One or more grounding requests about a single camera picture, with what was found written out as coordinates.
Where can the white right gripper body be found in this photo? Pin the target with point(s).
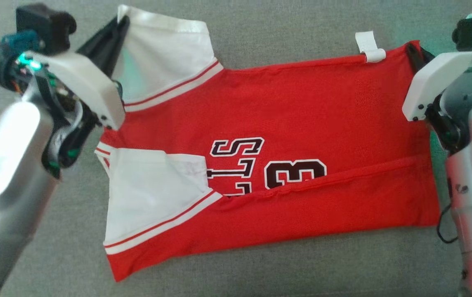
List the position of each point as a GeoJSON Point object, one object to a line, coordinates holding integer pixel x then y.
{"type": "Point", "coordinates": [434, 80]}

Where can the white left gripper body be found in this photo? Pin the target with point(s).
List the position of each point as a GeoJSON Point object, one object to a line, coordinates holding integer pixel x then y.
{"type": "Point", "coordinates": [87, 86]}

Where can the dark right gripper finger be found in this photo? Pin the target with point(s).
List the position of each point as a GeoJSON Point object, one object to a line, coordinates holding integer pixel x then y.
{"type": "Point", "coordinates": [414, 55]}
{"type": "Point", "coordinates": [427, 54]}

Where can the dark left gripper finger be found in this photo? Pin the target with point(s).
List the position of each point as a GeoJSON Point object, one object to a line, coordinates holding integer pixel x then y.
{"type": "Point", "coordinates": [100, 43]}
{"type": "Point", "coordinates": [116, 45]}

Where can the red and white basketball jersey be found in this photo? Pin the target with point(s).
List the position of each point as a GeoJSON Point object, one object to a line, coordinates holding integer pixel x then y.
{"type": "Point", "coordinates": [302, 107]}

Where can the black left wrist motor cylinder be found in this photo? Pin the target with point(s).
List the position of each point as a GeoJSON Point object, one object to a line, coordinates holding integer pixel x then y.
{"type": "Point", "coordinates": [3, 68]}

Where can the grey fabric sofa seat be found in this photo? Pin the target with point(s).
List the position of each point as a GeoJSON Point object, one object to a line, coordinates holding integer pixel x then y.
{"type": "Point", "coordinates": [302, 272]}

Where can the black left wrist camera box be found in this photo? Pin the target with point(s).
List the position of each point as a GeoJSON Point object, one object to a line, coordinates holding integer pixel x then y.
{"type": "Point", "coordinates": [44, 24]}

